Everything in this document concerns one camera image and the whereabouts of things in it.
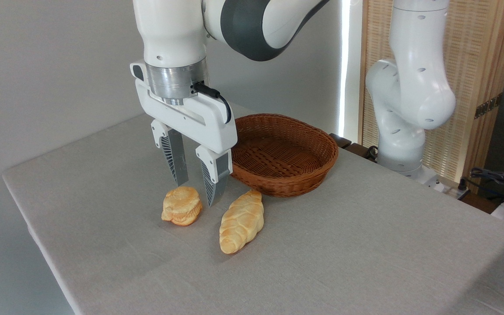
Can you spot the dark wooden board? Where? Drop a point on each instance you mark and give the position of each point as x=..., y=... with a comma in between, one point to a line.
x=341, y=141

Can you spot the wooden bamboo folding screen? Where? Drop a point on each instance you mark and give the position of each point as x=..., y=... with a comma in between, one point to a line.
x=475, y=52

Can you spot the long braided bread loaf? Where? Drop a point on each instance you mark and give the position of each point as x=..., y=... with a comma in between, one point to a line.
x=241, y=221

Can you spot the dark metal screen hinge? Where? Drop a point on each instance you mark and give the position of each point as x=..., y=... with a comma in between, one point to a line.
x=488, y=106

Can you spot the round golden bread roll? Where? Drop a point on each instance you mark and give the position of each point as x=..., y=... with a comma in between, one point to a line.
x=182, y=205

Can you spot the white power strip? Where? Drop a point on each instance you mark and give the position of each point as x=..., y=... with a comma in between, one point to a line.
x=452, y=189

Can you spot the grey tablecloth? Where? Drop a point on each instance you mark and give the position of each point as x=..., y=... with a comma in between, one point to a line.
x=322, y=262

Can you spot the brown wicker basket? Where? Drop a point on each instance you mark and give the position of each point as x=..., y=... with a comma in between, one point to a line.
x=278, y=157

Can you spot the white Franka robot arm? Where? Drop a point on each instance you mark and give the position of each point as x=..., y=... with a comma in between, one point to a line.
x=169, y=35

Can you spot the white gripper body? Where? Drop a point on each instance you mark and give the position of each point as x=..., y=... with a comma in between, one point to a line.
x=199, y=120

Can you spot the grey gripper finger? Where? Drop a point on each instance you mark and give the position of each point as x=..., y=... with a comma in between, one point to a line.
x=216, y=175
x=174, y=157

